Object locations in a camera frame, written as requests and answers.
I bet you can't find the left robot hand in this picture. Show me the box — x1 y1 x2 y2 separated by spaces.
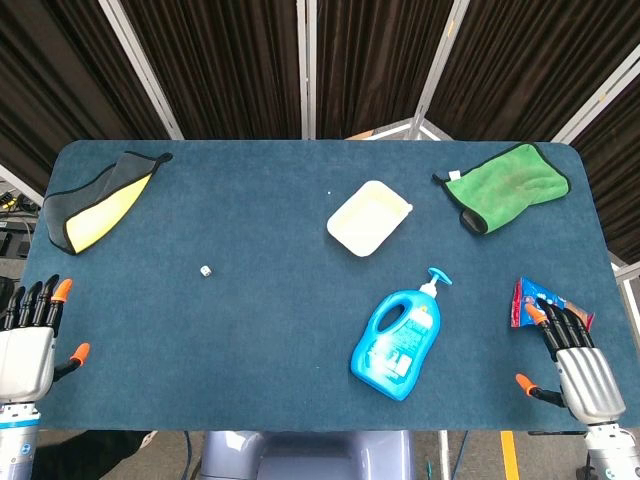
0 273 92 403

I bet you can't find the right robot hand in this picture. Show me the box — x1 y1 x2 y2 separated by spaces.
515 298 628 426

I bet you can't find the lavender robot base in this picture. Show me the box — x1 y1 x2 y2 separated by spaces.
199 429 416 480

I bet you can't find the red and blue snack packet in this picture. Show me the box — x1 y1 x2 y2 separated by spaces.
510 276 596 330

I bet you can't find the grey and yellow cloth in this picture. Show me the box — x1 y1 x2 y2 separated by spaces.
41 150 174 256

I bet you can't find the blue detergent pump bottle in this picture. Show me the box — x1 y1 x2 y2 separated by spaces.
350 267 454 402

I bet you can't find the green microfiber cloth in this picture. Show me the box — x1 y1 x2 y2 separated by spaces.
432 142 572 238

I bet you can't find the white rectangular tray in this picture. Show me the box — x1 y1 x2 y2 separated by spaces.
326 179 414 258

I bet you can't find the blue felt table mat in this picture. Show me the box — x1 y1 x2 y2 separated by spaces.
21 139 630 432

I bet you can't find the black folding screen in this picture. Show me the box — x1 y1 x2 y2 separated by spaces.
0 0 640 266

